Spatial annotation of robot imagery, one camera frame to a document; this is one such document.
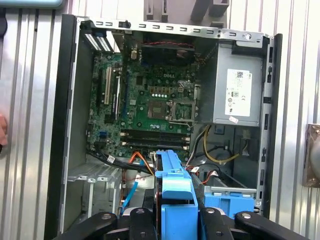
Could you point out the CPU socket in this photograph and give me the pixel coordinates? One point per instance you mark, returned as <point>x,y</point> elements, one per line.
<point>156,109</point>

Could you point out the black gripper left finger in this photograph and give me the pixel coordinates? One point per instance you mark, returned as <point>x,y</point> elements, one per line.
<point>142,225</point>

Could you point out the silver metal disk bay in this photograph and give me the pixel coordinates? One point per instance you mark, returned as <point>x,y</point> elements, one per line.
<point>95,172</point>

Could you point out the black expansion slot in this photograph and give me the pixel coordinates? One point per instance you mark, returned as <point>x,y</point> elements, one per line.
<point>101,86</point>
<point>118,97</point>

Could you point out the white expansion slot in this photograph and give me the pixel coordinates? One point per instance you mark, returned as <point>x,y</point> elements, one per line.
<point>108,86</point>

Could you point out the open black PC case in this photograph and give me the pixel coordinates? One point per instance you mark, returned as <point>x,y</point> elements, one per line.
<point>77,112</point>

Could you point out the person's hand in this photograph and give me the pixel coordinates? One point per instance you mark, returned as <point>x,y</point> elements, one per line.
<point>3,127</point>

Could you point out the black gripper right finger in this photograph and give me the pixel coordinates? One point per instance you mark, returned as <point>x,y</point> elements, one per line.
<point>215,225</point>

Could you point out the grey power supply unit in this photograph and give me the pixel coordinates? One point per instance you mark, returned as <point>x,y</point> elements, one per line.
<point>240,75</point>

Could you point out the metal socket cover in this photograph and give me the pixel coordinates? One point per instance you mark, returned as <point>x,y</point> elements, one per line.
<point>182,119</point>

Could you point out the blue disk bay carrier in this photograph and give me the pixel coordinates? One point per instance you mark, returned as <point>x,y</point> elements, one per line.
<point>227,201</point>

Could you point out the green motherboard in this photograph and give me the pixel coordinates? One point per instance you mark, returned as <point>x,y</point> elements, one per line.
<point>140,85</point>

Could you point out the black case fan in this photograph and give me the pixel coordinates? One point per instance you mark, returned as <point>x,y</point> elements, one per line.
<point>167,53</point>

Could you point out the hard disk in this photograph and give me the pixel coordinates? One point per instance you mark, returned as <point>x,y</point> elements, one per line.
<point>175,180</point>

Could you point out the grey parts rack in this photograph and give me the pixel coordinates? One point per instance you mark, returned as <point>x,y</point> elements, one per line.
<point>200,7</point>

